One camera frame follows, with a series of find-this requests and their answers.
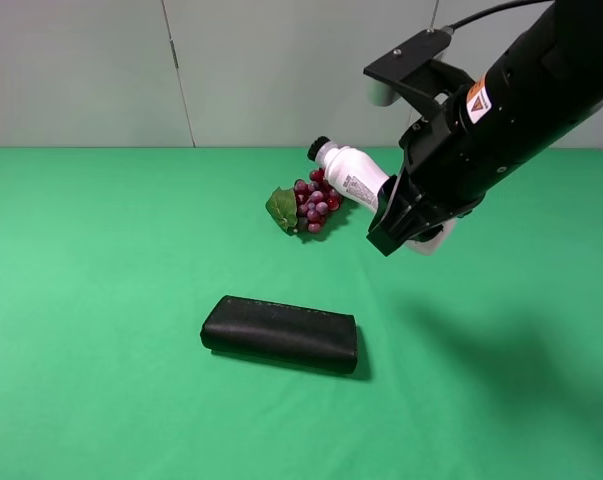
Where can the green tablecloth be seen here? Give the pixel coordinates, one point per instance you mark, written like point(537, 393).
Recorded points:
point(482, 361)

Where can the black leather wallet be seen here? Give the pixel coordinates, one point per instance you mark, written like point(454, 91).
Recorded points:
point(297, 335)

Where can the red artificial grape bunch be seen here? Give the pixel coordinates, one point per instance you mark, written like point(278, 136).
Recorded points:
point(306, 206)

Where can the white bottle with black cap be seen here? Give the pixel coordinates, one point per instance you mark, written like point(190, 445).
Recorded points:
point(350, 171)

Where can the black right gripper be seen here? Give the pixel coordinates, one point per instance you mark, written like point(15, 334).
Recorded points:
point(416, 209)

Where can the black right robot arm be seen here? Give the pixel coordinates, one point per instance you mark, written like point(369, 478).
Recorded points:
point(473, 133)

